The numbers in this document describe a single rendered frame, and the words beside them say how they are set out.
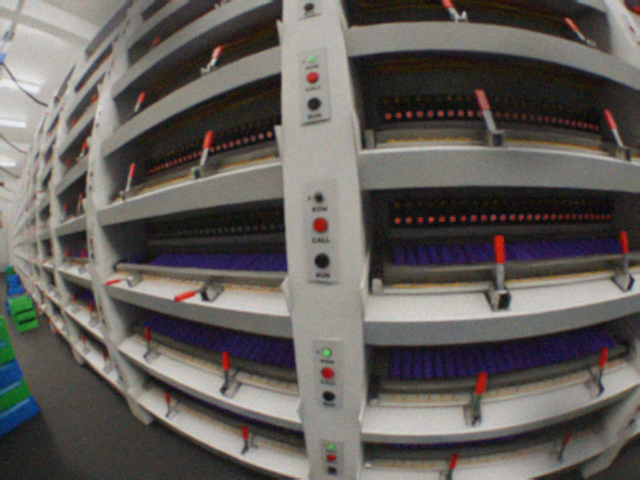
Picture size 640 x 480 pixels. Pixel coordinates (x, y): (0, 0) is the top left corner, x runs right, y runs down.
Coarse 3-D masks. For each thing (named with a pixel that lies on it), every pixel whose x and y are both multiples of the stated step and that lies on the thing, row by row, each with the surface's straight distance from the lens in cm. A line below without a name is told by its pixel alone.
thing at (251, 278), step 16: (128, 272) 71; (144, 272) 64; (160, 272) 58; (176, 272) 53; (192, 272) 49; (208, 272) 46; (224, 272) 44; (240, 272) 42; (256, 272) 40; (272, 272) 39; (224, 288) 42; (272, 288) 37
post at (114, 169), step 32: (128, 64) 100; (128, 96) 94; (96, 160) 84; (128, 160) 87; (96, 192) 80; (96, 224) 79; (128, 224) 84; (96, 256) 81; (96, 288) 86; (128, 384) 92
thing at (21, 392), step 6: (24, 378) 126; (24, 384) 126; (12, 390) 125; (18, 390) 126; (24, 390) 127; (0, 396) 125; (6, 396) 125; (12, 396) 126; (18, 396) 127; (24, 396) 128; (0, 402) 126; (6, 402) 126; (12, 402) 127; (0, 408) 126; (6, 408) 127
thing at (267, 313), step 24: (168, 240) 74; (192, 240) 66; (216, 240) 60; (240, 240) 55; (264, 240) 52; (120, 288) 68; (144, 288) 59; (168, 288) 53; (192, 288) 49; (288, 288) 31; (168, 312) 53; (192, 312) 46; (216, 312) 41; (240, 312) 37; (264, 312) 35; (288, 312) 34; (288, 336) 36
